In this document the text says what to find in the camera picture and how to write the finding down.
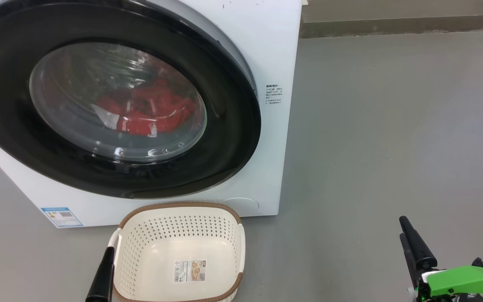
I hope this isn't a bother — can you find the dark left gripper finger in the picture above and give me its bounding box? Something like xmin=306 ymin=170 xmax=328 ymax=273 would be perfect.
xmin=86 ymin=247 xmax=116 ymax=302

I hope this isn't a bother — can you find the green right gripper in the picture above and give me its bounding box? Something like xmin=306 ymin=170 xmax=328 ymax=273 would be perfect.
xmin=399 ymin=216 xmax=483 ymax=302

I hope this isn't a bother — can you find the black round glass washer door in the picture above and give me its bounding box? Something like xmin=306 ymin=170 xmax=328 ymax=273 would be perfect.
xmin=0 ymin=0 xmax=262 ymax=200

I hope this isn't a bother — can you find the plain red garment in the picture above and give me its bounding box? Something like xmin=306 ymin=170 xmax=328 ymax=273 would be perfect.
xmin=132 ymin=80 xmax=196 ymax=133

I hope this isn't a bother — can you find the cream perforated laundry basket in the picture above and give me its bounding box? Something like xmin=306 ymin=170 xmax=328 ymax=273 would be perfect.
xmin=108 ymin=202 xmax=246 ymax=302

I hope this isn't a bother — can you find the white product label sticker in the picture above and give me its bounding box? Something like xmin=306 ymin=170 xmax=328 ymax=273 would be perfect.
xmin=174 ymin=259 xmax=207 ymax=283

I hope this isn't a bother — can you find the white front-load washing machine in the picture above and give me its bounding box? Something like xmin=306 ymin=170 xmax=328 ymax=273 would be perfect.
xmin=0 ymin=0 xmax=303 ymax=229

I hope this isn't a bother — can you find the blue energy label sticker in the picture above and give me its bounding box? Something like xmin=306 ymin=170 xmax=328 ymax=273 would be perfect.
xmin=41 ymin=207 xmax=83 ymax=228

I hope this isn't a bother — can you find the round white filter cover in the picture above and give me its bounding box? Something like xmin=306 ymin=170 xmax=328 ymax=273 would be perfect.
xmin=223 ymin=197 xmax=260 ymax=213

